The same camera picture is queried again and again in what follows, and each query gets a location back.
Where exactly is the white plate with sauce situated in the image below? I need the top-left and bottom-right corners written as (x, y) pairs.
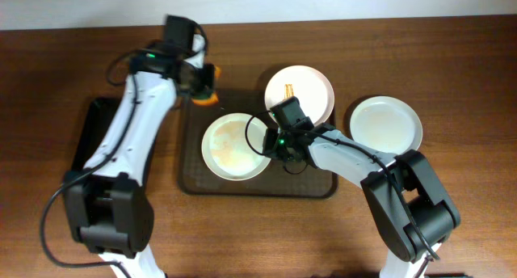
top-left (201, 113), bottom-right (271, 181)
top-left (264, 65), bottom-right (334, 125)

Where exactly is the orange and green sponge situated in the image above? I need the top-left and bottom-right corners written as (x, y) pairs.
top-left (191, 64), bottom-right (221, 106)

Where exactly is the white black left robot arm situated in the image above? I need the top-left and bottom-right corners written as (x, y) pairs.
top-left (61, 15), bottom-right (217, 277)

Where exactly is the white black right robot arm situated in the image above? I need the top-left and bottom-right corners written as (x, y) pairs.
top-left (262, 97), bottom-right (460, 277)

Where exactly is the black plastic tray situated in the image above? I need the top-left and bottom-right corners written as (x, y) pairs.
top-left (68, 97), bottom-right (157, 190)

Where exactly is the brown serving tray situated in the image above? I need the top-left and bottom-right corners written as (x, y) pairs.
top-left (177, 90), bottom-right (338, 199)

